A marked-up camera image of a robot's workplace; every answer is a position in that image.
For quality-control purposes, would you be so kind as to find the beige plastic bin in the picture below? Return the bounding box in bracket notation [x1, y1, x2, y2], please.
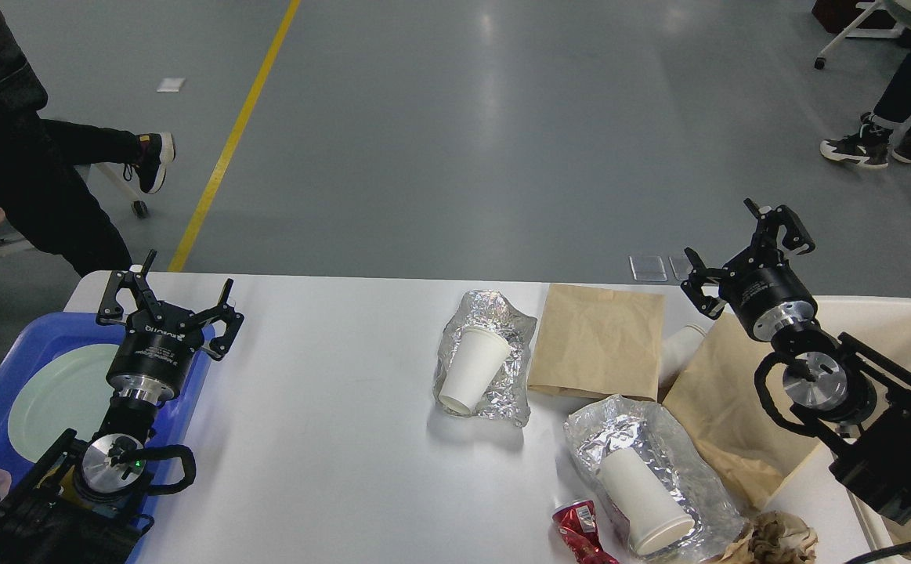
[765, 296, 911, 563]

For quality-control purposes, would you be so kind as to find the large brown paper bag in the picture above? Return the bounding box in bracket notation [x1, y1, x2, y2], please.
[663, 313, 819, 509]

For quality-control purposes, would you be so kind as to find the light green plate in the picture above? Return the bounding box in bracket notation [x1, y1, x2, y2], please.
[7, 344, 118, 463]

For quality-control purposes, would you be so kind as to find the crumpled aluminium foil sheet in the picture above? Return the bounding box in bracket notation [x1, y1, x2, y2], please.
[433, 290, 537, 428]

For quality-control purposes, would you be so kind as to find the white paper cup on foil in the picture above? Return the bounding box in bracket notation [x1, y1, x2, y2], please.
[439, 326, 510, 415]

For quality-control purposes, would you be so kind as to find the transparent floor plate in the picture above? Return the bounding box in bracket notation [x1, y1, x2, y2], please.
[628, 255, 669, 283]
[667, 255, 694, 281]

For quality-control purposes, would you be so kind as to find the crumpled brown paper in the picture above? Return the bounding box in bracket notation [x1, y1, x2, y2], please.
[717, 511, 819, 563]

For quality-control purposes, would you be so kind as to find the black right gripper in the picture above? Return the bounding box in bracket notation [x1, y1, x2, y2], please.
[680, 197, 818, 342]

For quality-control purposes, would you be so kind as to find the transparent floor plate right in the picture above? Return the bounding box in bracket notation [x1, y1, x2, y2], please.
[667, 255, 694, 281]

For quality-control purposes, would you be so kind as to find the crushed red can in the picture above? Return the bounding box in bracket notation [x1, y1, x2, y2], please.
[551, 497, 620, 564]

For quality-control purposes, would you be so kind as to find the person in black clothes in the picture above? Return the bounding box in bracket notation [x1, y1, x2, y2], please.
[0, 10, 175, 276]

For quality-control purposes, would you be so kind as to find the dark teal mug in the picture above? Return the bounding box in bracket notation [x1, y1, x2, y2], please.
[59, 465, 85, 504]

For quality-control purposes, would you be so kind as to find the white chair base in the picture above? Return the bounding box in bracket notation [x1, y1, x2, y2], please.
[811, 1, 911, 69]

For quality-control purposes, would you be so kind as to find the transparent floor plate left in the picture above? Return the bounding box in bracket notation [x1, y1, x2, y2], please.
[628, 255, 669, 283]

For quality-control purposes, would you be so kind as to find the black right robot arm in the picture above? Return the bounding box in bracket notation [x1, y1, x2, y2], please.
[681, 199, 911, 563]

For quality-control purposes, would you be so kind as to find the person with black sneakers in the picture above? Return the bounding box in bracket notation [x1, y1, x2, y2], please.
[819, 0, 911, 170]

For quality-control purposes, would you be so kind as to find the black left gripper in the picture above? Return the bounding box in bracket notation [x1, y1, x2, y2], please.
[96, 249, 245, 408]

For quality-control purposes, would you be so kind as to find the grey office chair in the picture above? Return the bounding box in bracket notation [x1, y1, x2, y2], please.
[0, 161, 150, 259]

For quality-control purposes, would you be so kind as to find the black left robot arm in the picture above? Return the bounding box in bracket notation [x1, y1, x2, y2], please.
[0, 251, 244, 563]

